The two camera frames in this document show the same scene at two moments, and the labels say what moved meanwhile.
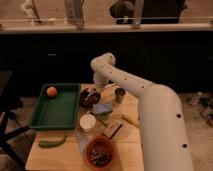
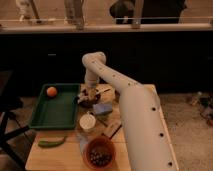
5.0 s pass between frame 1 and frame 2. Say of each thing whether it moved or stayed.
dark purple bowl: stayed
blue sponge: stayed
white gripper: moved
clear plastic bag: stayed
